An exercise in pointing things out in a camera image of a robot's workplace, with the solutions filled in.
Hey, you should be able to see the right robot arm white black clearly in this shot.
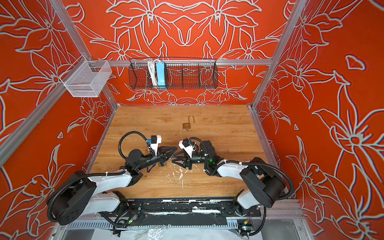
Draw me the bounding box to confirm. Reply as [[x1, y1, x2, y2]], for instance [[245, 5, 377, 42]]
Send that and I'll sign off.
[[172, 137, 295, 210]]

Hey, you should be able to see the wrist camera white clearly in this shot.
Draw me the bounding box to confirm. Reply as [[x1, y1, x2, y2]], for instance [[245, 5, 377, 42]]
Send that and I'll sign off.
[[179, 139, 194, 158], [147, 135, 162, 156]]

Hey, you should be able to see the large brass padlock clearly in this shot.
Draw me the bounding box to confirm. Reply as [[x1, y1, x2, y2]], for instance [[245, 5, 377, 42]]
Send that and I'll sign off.
[[182, 115, 195, 132]]

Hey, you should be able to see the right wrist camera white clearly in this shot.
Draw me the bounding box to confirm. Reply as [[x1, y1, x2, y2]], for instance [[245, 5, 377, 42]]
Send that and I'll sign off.
[[179, 139, 194, 158]]

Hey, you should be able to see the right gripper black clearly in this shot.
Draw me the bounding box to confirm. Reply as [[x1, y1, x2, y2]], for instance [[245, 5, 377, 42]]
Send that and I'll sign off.
[[171, 150, 210, 172]]

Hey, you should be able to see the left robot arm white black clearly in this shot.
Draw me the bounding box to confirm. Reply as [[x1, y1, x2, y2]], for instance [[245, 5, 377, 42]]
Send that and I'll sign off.
[[46, 131, 178, 228]]

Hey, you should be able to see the clear plastic bin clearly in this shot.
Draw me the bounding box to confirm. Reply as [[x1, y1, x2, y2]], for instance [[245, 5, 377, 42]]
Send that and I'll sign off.
[[61, 61, 112, 98]]

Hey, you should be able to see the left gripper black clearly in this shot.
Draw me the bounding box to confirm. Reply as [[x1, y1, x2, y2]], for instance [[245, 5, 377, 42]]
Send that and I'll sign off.
[[137, 146, 177, 172]]

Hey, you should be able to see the blue white box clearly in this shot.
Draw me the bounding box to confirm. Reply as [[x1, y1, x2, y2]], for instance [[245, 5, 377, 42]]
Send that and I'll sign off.
[[156, 62, 166, 89]]

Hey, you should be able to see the aluminium frame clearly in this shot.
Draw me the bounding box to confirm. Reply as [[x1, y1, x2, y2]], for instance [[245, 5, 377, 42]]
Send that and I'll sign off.
[[0, 0, 313, 240]]

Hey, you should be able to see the black wire basket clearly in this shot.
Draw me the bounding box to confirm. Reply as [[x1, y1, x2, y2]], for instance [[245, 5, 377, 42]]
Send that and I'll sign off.
[[128, 58, 219, 90]]

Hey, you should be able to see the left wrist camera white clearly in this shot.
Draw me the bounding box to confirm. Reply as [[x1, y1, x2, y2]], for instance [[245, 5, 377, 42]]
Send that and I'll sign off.
[[147, 135, 162, 156]]

